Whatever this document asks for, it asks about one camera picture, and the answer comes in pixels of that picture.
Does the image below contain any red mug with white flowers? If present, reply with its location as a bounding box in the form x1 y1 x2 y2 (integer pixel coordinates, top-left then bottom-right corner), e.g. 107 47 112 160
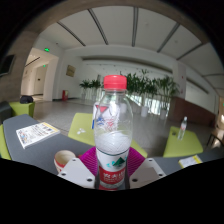
53 149 78 175

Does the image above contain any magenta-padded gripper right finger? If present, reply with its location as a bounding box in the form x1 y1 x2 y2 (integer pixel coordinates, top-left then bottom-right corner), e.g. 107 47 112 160
125 146 167 190

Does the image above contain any white printed booklet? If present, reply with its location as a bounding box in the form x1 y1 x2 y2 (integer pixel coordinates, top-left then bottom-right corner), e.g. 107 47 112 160
15 121 62 150

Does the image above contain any dark grey seat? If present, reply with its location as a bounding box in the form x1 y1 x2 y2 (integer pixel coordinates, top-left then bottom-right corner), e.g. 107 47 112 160
0 100 14 125

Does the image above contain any clear red-capped water bottle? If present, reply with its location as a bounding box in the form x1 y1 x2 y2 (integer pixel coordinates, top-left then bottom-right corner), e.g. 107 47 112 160
93 74 134 192

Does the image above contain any row of potted green plants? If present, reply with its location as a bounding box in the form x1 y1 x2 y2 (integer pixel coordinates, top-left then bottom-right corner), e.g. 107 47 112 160
78 68 181 118

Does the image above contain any wooden bench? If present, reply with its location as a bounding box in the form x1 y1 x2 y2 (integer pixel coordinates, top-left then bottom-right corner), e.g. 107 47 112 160
206 132 224 150

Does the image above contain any red fire extinguisher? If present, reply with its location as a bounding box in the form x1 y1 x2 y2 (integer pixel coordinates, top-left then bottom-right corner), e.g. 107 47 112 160
61 88 70 102

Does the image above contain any black bag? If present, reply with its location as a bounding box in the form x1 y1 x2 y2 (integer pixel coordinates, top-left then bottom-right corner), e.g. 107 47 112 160
18 94 35 105

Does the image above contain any golden wall plaque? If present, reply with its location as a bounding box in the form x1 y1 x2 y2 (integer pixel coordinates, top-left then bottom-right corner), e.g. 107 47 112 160
65 64 77 78

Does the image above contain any small clear water bottle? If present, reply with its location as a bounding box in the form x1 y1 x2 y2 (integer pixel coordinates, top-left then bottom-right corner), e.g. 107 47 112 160
176 115 189 141

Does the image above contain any yellow-green seat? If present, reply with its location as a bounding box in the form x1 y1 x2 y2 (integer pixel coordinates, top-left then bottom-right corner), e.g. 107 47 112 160
0 101 36 160

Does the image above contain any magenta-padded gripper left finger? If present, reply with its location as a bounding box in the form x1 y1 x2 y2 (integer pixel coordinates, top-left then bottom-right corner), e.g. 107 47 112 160
57 146 100 190

